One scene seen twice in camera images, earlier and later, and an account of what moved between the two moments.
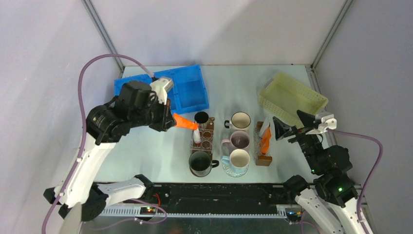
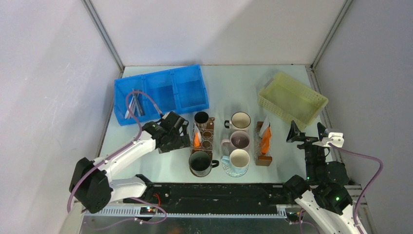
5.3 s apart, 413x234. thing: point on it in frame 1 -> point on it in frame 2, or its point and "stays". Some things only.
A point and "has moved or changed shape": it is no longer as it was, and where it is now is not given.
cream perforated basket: x=283 y=95 stays
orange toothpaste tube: x=265 y=143 stays
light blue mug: x=238 y=159 stays
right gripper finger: x=308 y=120 -> x=321 y=129
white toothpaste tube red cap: x=197 y=138 stays
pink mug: x=239 y=139 stays
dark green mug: x=201 y=164 stays
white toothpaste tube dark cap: x=266 y=124 stays
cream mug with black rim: x=240 y=120 stays
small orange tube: x=182 y=122 has moved or changed shape
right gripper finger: x=281 y=129 -> x=294 y=133
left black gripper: x=167 y=120 -> x=182 y=141
